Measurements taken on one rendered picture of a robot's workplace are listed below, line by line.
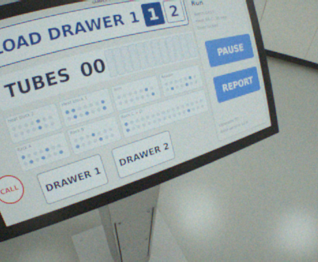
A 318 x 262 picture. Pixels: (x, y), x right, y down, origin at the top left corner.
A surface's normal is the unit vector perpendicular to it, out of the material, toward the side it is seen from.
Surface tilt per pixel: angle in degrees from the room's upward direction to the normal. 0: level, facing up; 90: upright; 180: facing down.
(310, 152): 0
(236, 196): 0
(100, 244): 5
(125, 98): 50
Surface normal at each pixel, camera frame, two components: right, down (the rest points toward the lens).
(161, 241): 0.15, -0.70
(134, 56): 0.39, 0.08
